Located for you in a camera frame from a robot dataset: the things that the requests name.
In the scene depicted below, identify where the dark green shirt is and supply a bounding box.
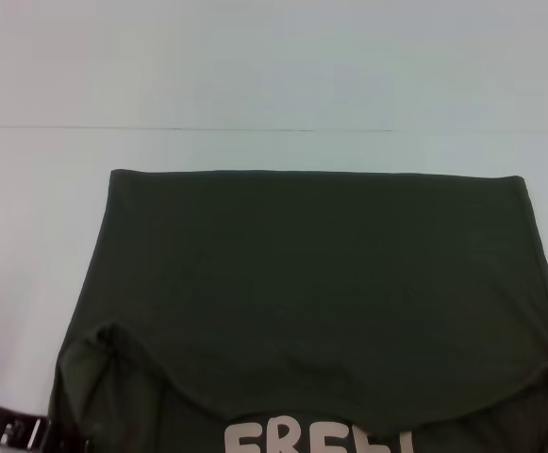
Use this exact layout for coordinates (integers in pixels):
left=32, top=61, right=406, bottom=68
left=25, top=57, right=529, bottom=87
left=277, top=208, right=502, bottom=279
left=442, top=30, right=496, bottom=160
left=46, top=168, right=548, bottom=453

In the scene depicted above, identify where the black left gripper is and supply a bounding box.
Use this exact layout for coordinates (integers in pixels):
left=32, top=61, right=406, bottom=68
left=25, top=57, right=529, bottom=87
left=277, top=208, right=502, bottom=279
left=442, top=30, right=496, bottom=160
left=0, top=398, right=91, bottom=453

